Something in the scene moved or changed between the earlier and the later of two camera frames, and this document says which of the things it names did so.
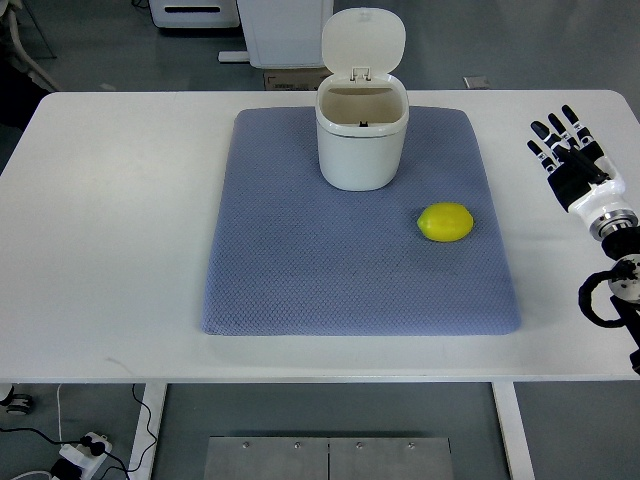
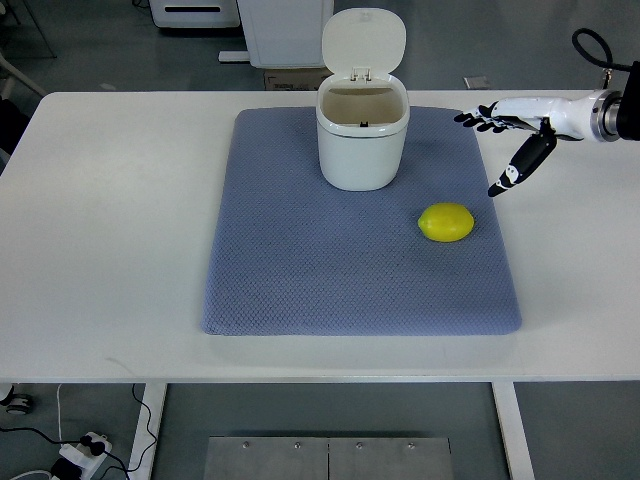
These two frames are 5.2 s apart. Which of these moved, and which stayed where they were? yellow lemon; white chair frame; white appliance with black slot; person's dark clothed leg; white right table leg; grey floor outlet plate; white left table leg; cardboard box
Moved: person's dark clothed leg; white chair frame
Stayed: yellow lemon; cardboard box; white appliance with black slot; white left table leg; grey floor outlet plate; white right table leg
